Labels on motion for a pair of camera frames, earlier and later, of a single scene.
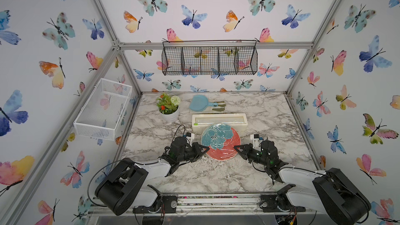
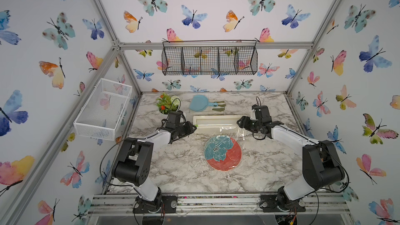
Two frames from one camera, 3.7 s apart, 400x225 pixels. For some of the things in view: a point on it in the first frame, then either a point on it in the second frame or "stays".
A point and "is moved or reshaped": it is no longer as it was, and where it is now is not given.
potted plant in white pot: (168, 107) stays
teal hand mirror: (199, 103) stays
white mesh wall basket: (102, 114) stays
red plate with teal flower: (221, 139) is moved or reshaped
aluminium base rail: (221, 202) stays
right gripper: (247, 149) to (244, 122)
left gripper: (196, 148) to (190, 129)
